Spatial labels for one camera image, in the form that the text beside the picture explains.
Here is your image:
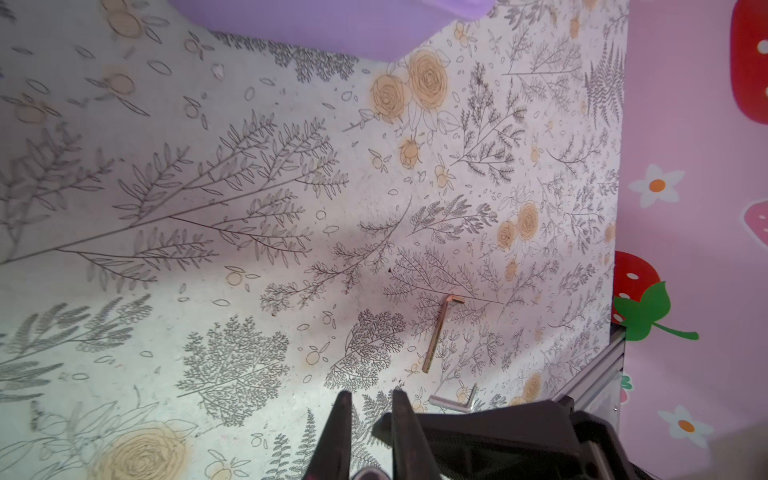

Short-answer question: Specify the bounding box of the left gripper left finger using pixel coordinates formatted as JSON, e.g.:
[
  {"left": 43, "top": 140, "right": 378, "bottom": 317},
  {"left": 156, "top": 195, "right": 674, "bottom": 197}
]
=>
[{"left": 303, "top": 390, "right": 353, "bottom": 480}]

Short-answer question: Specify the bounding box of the silver hex key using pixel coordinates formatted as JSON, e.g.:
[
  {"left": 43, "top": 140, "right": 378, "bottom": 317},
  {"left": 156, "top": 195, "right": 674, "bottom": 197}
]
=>
[{"left": 428, "top": 384, "right": 477, "bottom": 414}]

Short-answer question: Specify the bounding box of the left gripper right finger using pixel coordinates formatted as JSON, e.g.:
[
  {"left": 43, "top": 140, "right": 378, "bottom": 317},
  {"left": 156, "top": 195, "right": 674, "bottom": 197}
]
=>
[{"left": 391, "top": 390, "right": 441, "bottom": 480}]

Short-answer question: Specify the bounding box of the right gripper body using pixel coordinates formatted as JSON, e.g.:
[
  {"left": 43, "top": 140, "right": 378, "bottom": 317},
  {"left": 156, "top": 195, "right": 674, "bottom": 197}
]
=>
[{"left": 372, "top": 400, "right": 648, "bottom": 479}]

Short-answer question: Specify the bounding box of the red hex key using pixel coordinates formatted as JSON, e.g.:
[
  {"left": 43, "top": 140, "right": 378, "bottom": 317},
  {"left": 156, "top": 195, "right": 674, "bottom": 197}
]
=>
[{"left": 422, "top": 295, "right": 465, "bottom": 373}]

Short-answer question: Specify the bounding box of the purple plastic tool box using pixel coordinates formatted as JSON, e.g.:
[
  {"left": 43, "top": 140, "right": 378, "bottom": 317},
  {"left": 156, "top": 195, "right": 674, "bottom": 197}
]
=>
[{"left": 171, "top": 0, "right": 495, "bottom": 62}]

